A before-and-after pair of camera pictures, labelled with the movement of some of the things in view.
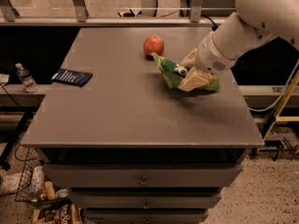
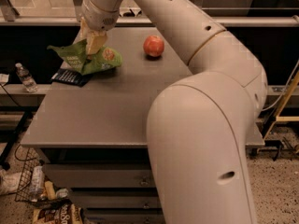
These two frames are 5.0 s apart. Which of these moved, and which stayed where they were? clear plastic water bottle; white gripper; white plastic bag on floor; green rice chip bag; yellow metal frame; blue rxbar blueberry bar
Moved: white gripper; green rice chip bag
Stayed: blue rxbar blueberry bar; clear plastic water bottle; white plastic bag on floor; yellow metal frame
